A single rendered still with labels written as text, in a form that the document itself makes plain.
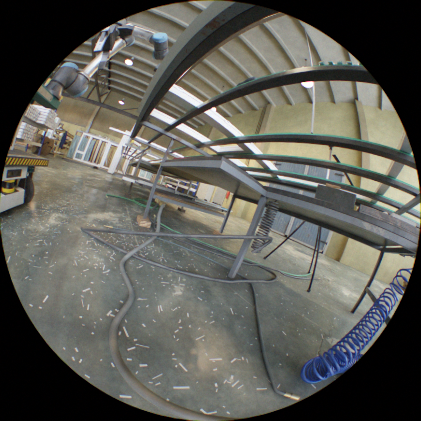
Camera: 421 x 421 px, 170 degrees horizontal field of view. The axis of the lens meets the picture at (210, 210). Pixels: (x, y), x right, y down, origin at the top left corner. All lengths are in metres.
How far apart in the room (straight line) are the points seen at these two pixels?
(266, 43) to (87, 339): 9.03
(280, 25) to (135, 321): 8.59
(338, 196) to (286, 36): 8.01
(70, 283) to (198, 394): 0.49
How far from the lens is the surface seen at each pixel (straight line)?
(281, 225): 6.89
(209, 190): 10.13
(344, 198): 0.81
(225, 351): 0.51
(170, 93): 0.84
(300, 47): 8.55
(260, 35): 8.56
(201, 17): 0.52
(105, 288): 0.57
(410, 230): 0.83
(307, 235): 6.52
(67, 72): 1.29
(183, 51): 0.53
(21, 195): 1.08
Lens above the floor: 0.41
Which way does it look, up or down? 4 degrees down
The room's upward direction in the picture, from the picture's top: 20 degrees clockwise
